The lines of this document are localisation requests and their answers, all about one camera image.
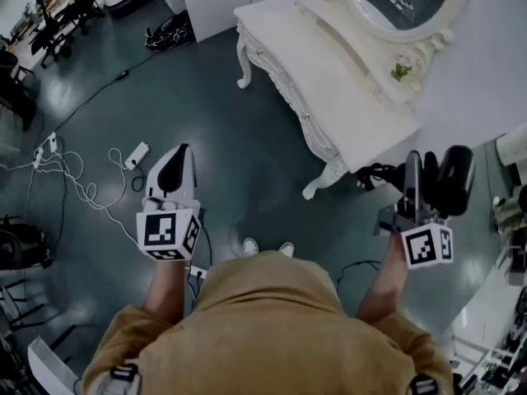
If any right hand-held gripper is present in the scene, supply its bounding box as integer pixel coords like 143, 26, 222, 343
373, 151, 455, 270

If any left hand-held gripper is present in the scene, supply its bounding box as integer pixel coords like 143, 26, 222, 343
135, 143, 203, 263

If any black hair dryer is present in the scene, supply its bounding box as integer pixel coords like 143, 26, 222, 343
356, 145, 476, 218

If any white dressing table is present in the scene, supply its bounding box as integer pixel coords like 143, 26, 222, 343
233, 0, 471, 201

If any person's left forearm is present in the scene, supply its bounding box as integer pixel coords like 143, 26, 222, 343
143, 257, 194, 327

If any person's right forearm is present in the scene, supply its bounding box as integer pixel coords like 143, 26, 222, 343
356, 233, 409, 324

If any large white power strip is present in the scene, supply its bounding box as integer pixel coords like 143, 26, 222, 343
124, 141, 150, 171

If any white cylinder roll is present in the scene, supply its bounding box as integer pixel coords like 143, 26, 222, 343
496, 123, 527, 166

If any small flower sprig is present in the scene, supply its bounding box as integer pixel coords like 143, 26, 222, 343
389, 53, 415, 83

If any cluttered white workbench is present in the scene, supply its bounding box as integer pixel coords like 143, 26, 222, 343
448, 236, 527, 395

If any white cabinet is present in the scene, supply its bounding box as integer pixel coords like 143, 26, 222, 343
155, 0, 252, 44

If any person's tan shirt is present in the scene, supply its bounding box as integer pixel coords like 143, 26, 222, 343
81, 249, 454, 395

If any black metal stand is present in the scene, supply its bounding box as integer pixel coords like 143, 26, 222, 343
0, 277, 79, 353

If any black power strip cable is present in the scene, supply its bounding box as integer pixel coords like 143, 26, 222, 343
130, 165, 147, 193

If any tangled white cable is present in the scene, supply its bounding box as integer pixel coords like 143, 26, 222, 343
6, 146, 141, 246

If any black tether cable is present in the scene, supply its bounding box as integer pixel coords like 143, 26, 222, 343
199, 207, 215, 269
335, 259, 384, 294

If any black power adapter with cable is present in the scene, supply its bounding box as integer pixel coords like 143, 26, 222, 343
53, 47, 166, 135

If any black cable bundle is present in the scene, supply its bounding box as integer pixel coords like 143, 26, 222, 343
143, 10, 197, 53

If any person's left shoulder strap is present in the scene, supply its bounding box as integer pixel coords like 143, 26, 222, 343
96, 362, 143, 395

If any person's shoulder strap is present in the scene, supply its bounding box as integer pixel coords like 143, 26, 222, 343
409, 373, 441, 395
96, 362, 143, 395

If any person's right shoulder strap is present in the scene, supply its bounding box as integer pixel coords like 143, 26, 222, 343
409, 373, 441, 395

